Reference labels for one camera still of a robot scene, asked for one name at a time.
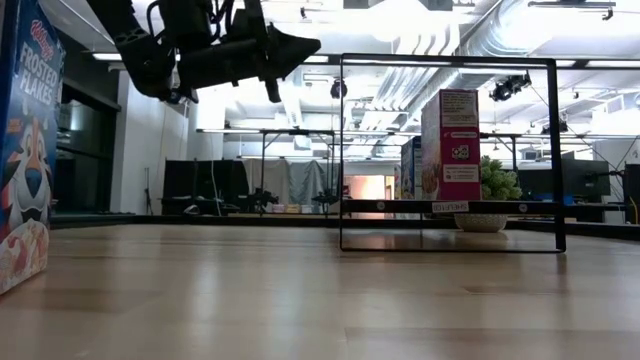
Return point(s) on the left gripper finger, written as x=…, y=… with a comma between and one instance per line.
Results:
x=287, y=42
x=287, y=57

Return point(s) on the blue cereal box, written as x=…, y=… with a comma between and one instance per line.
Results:
x=411, y=170
x=30, y=150

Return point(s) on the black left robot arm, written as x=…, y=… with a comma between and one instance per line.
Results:
x=145, y=60

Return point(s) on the white shelf label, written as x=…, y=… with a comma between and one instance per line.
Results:
x=450, y=207

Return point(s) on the black ceiling spotlight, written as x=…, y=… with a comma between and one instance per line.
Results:
x=338, y=89

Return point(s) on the grey curtain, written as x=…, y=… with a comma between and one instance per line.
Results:
x=300, y=180

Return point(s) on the black partition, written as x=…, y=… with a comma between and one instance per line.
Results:
x=190, y=185

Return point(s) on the round green plant, white pot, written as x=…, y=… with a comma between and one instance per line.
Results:
x=500, y=182

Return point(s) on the dark background monitor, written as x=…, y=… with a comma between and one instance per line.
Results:
x=585, y=180

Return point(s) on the black background workstation frame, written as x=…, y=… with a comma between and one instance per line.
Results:
x=263, y=170

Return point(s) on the black aluminium table frame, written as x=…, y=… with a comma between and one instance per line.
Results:
x=200, y=220

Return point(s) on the black ceiling camera rig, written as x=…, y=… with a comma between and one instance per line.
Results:
x=510, y=87

